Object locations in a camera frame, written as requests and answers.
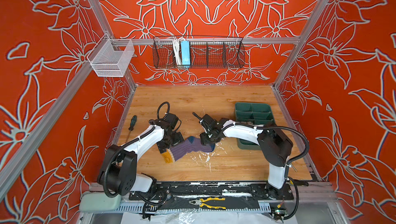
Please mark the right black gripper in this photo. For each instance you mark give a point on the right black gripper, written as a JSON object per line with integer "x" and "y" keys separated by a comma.
{"x": 203, "y": 141}

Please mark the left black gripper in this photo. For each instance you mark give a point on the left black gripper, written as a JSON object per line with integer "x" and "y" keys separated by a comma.
{"x": 178, "y": 138}

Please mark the purple yellow blue sock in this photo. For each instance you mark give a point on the purple yellow blue sock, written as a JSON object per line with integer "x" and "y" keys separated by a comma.
{"x": 191, "y": 144}

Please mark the green divided organizer tray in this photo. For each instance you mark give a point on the green divided organizer tray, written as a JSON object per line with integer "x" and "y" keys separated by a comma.
{"x": 254, "y": 113}

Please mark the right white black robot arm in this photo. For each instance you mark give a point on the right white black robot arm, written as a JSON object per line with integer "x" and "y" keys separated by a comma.
{"x": 273, "y": 142}

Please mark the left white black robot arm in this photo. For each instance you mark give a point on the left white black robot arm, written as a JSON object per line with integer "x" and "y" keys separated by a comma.
{"x": 118, "y": 174}

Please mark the light blue box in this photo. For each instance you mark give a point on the light blue box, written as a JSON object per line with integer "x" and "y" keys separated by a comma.
{"x": 185, "y": 53}

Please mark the pale green pad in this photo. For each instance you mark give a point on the pale green pad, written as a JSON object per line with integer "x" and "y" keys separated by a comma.
{"x": 99, "y": 202}

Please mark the green handled screwdriver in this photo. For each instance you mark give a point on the green handled screwdriver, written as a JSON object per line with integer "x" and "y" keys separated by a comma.
{"x": 131, "y": 127}

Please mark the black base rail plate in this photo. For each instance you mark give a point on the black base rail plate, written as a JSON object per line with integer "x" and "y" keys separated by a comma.
{"x": 258, "y": 190}

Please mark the yellow handled pliers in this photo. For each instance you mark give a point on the yellow handled pliers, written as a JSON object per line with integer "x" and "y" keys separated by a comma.
{"x": 203, "y": 202}

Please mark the black wire wall basket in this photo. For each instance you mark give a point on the black wire wall basket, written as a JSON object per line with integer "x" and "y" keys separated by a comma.
{"x": 220, "y": 52}

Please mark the white mesh wall basket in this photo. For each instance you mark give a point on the white mesh wall basket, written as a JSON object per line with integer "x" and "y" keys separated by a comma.
{"x": 111, "y": 57}

